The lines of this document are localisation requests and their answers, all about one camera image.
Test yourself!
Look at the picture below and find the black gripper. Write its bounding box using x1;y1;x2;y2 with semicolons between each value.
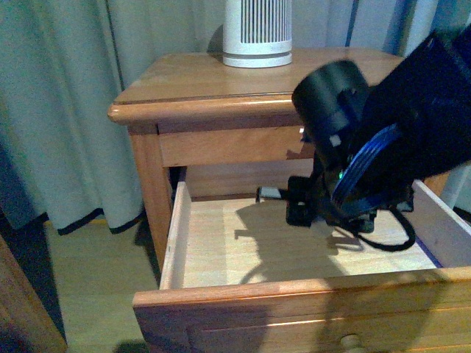
286;175;377;232

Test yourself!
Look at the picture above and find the wooden drawer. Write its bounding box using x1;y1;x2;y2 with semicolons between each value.
133;182;470;352

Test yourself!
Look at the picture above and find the wooden nightstand cabinet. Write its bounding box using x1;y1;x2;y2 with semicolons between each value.
108;48;400;262

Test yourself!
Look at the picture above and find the white slatted air purifier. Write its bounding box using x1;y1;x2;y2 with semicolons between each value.
222;0;292;68

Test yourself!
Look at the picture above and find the grey pleated curtain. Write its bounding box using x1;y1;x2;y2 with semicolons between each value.
0;0;471;236

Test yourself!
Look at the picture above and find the black cable loop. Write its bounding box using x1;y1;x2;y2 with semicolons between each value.
353;207;417;252

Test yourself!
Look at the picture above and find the wooden bed frame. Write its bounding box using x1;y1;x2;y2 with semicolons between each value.
1;240;67;352

